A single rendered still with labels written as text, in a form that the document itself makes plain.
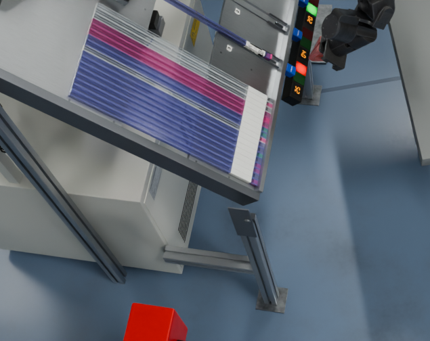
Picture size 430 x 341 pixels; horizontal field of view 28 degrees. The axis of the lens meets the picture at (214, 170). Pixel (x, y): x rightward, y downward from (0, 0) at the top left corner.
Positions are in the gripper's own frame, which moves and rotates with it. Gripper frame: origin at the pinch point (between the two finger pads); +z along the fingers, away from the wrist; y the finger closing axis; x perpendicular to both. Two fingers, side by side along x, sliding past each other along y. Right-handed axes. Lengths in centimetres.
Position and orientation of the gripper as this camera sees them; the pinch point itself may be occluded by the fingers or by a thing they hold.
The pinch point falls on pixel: (312, 57)
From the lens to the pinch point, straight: 213.9
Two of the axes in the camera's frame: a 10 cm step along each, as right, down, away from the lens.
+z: -5.6, 2.2, 8.0
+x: 8.0, 3.8, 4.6
